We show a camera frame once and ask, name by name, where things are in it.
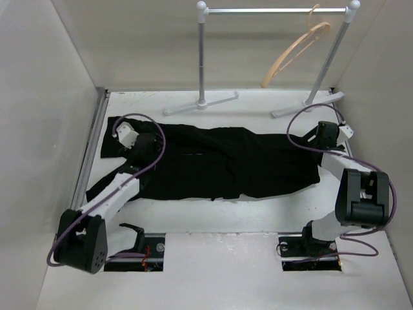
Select white clothes rack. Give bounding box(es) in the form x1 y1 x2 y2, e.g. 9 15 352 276
162 0 361 119

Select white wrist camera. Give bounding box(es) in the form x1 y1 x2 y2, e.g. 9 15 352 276
337 125 354 145
113 121 139 149

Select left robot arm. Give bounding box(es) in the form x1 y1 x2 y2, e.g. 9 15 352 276
46 133 166 274

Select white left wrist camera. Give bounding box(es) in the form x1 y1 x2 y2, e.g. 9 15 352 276
113 121 139 149

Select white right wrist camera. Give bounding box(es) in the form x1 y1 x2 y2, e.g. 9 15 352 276
337 125 354 145

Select black trousers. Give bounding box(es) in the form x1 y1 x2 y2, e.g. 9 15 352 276
99 116 348 203

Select beige wooden hanger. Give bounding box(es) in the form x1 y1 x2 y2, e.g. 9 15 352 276
260 4 331 88

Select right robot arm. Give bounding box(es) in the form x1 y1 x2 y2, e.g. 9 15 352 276
298 121 390 260

